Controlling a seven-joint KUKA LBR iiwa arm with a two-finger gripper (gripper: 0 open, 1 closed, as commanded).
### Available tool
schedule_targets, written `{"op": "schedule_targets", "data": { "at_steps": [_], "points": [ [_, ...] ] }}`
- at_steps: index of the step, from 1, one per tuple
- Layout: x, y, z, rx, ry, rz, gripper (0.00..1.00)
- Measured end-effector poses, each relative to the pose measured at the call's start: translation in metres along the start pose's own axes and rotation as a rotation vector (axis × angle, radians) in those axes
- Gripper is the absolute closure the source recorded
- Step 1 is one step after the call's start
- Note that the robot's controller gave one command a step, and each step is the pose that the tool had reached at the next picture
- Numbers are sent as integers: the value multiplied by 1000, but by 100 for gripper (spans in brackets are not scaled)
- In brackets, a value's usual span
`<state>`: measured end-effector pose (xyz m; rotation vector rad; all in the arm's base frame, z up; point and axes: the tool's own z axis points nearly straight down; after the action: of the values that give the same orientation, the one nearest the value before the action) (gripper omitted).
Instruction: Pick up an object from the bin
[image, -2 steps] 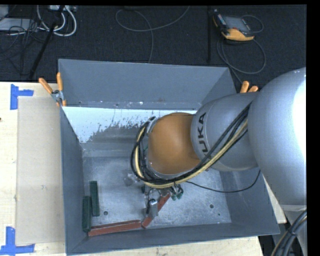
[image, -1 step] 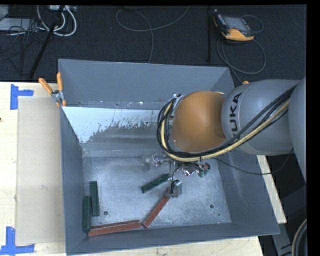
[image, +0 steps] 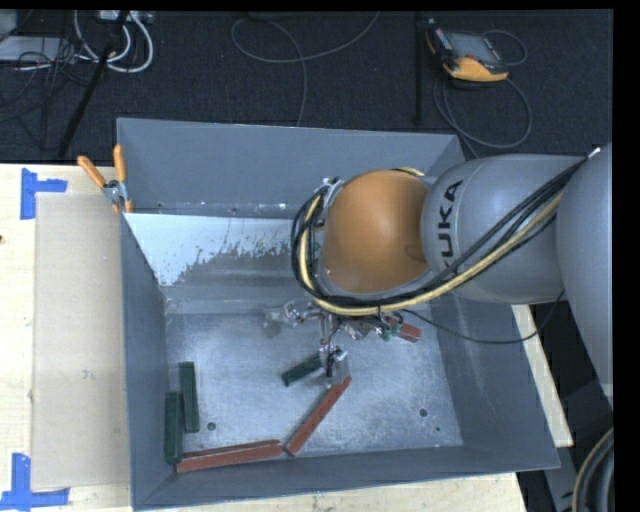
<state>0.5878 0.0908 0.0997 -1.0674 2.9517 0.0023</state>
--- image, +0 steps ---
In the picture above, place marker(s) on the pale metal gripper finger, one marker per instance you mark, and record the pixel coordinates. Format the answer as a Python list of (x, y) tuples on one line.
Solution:
[(295, 315), (339, 361)]

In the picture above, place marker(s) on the dark green flat block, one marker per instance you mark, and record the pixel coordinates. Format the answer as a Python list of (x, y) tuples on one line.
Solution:
[(172, 430), (300, 372), (189, 395)]

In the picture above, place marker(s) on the red-brown flat block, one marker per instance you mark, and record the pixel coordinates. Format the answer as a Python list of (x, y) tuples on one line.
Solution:
[(410, 332), (317, 417), (230, 456)]

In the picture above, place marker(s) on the grey metal bin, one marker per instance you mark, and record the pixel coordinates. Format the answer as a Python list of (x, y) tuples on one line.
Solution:
[(250, 360)]

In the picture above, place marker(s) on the pale cardboard board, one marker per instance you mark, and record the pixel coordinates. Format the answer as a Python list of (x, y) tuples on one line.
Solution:
[(75, 325)]

